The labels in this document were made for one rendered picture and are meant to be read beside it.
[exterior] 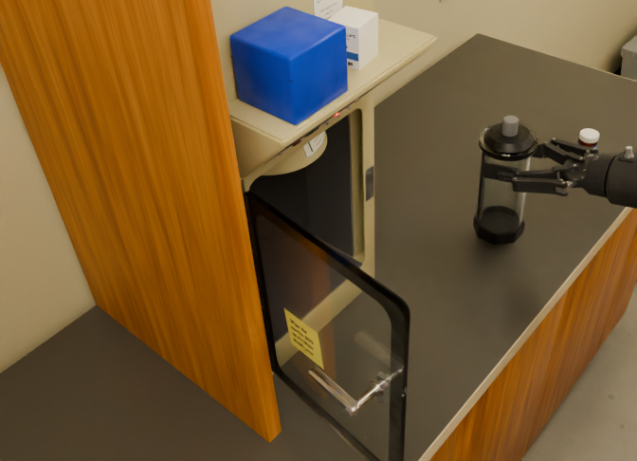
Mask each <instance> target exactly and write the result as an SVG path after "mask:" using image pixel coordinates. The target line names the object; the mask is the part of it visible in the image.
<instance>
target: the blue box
mask: <svg viewBox="0 0 637 461"><path fill-rule="evenodd" d="M229 40H230V46H231V52H232V56H231V57H232V59H233V64H234V71H235V77H236V83H237V90H238V96H239V100H240V101H243V102H245V103H247V104H250V105H252V106H254V107H256V108H258V109H261V110H263V111H265V112H266V113H268V114H271V115H273V116H275V117H277V118H279V119H281V120H285V121H287V122H289V123H291V124H294V125H298V124H299V123H301V122H302V121H304V120H306V119H307V118H309V117H310V116H312V115H313V114H315V113H316V112H318V111H319V110H320V109H321V108H323V107H324V106H326V105H327V104H329V103H330V102H332V101H334V100H335V99H336V98H338V97H339V96H341V95H342V94H344V93H345V92H347V91H348V73H347V45H346V27H345V26H343V25H341V24H338V23H335V22H332V21H329V20H326V19H323V18H320V17H317V16H315V15H312V14H309V13H306V12H303V11H300V10H297V9H293V8H290V7H283V8H281V9H278V10H276V11H274V12H273V13H271V14H269V15H267V16H265V17H264V18H262V19H260V20H258V21H257V22H255V23H253V24H251V25H249V26H247V27H245V28H242V29H240V30H239V31H237V32H235V33H233V34H231V35H230V36H229Z"/></svg>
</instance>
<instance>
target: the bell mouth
mask: <svg viewBox="0 0 637 461"><path fill-rule="evenodd" d="M326 145H327V135H326V132H325V131H324V132H322V133H321V134H319V135H318V136H317V137H315V138H313V139H312V140H310V141H309V142H307V143H306V144H305V145H303V146H302V147H300V149H298V150H297V151H296V152H294V153H293V154H291V155H290V156H288V157H287V158H285V159H284V160H282V161H281V162H279V163H278V164H277V165H275V166H274V167H272V168H271V169H269V170H268V171H267V172H265V173H264V174H262V175H282V174H287V173H291V172H294V171H297V170H299V169H301V168H304V167H306V166H307V165H309V164H311V163H312V162H314V161H315V160H316V159H318V158H319V157H320V156H321V154H322V153H323V152H324V150H325V148H326Z"/></svg>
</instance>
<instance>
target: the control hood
mask: <svg viewBox="0 0 637 461"><path fill-rule="evenodd" d="M436 42H437V37H436V36H434V35H431V34H428V33H425V32H422V31H419V30H416V29H413V28H408V27H405V26H402V25H398V24H395V23H393V22H390V21H387V20H384V19H381V18H378V55H377V56H376V57H374V58H373V59H372V60H371V61H370V62H369V63H367V64H366V65H365V66H364V67H363V68H362V69H360V70H355V69H352V68H349V67H347V73H348V91H347V92H345V93H344V94H342V95H341V96H339V97H338V98H336V99H335V100H334V101H332V102H330V103H329V104H327V105H326V106H324V107H323V108H321V109H320V110H319V111H318V112H316V113H315V114H313V115H312V116H310V117H309V118H307V119H306V120H304V121H302V122H301V123H299V124H298V125H294V124H291V123H289V122H287V121H285V120H281V119H279V118H277V117H275V116H273V115H271V114H268V113H266V112H265V111H263V110H261V109H258V108H256V107H254V106H252V105H250V104H247V103H245V102H243V101H240V100H239V98H238V99H236V100H235V101H232V102H231V103H229V104H228V111H229V117H230V123H231V129H232V135H233V140H234V146H235V152H236V157H237V163H238V169H239V175H240V178H244V177H246V176H247V175H249V174H251V173H252V172H254V171H255V170H256V169H258V168H259V167H261V166H262V165H264V164H265V163H266V162H267V161H268V160H270V159H271V158H273V157H274V156H276V155H277V154H278V153H280V152H281V151H283V150H284V149H285V148H287V147H288V146H289V145H291V144H292V143H294V142H295V141H297V140H298V139H300V138H301V137H303V136H304V135H306V134H307V133H309V132H310V131H312V130H313V129H315V128H316V127H317V126H319V125H320V124H322V123H323V122H325V121H326V120H328V119H329V118H331V117H332V116H333V115H334V114H336V113H337V112H339V111H340V110H342V109H343V108H345V107H346V106H347V105H349V104H350V103H352V102H353V101H355V100H356V99H358V98H360V97H361V96H362V95H364V94H365V93H367V92H368V91H371V89H373V88H374V87H376V86H377V85H378V84H380V83H383V82H384V81H386V80H387V79H388V78H389V77H391V76H392V75H393V74H395V73H396V72H398V71H399V70H400V69H402V68H403V67H405V66H406V65H408V64H409V63H410V62H412V61H413V60H415V59H416V58H417V57H419V56H420V55H422V54H423V53H424V52H426V51H427V50H429V49H430V48H431V47H433V46H435V45H436Z"/></svg>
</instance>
